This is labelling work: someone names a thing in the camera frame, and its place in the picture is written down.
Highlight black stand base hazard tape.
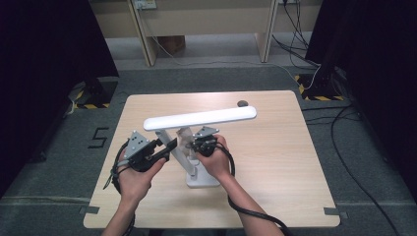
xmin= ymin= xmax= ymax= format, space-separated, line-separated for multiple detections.
xmin=67 ymin=77 xmax=120 ymax=111
xmin=293 ymin=63 xmax=347 ymax=102

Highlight black cable bundle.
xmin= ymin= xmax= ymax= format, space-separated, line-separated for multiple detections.
xmin=271 ymin=0 xmax=322 ymax=68

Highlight left hand-held gripper cable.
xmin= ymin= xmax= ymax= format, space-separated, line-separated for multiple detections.
xmin=102 ymin=139 xmax=137 ymax=236

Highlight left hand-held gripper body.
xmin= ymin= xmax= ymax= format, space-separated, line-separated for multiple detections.
xmin=123 ymin=130 xmax=166 ymax=173

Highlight person's right hand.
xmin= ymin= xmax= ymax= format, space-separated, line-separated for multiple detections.
xmin=196 ymin=134 xmax=232 ymax=182

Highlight white power strip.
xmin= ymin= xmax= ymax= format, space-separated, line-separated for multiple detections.
xmin=133 ymin=0 xmax=157 ymax=10

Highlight black curtain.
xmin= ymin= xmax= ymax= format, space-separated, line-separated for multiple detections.
xmin=306 ymin=0 xmax=417 ymax=201
xmin=0 ymin=0 xmax=120 ymax=198

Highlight person's left hand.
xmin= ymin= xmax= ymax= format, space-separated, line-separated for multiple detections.
xmin=117 ymin=150 xmax=168 ymax=207

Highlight white desk lamp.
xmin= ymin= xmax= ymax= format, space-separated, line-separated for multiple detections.
xmin=143 ymin=105 xmax=258 ymax=189

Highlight hand-held gripper cable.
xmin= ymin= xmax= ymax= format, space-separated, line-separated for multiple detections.
xmin=214 ymin=144 xmax=293 ymax=236
xmin=102 ymin=139 xmax=137 ymax=236

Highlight beige wooden desk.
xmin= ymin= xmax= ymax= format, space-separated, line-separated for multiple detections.
xmin=88 ymin=0 xmax=324 ymax=68

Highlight brown cardboard box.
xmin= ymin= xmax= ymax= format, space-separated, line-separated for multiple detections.
xmin=156 ymin=34 xmax=187 ymax=55

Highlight white floor cable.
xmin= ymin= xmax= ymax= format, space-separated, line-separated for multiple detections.
xmin=139 ymin=8 xmax=323 ymax=91

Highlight right hand-held gripper cable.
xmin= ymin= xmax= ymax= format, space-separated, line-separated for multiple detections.
xmin=214 ymin=144 xmax=293 ymax=236

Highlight long black floor cable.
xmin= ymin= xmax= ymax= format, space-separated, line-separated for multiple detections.
xmin=329 ymin=104 xmax=401 ymax=236

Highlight short black floor cables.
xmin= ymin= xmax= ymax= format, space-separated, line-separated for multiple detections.
xmin=301 ymin=103 xmax=362 ymax=126

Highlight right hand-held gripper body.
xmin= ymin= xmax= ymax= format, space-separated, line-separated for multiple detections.
xmin=191 ymin=126 xmax=220 ymax=157

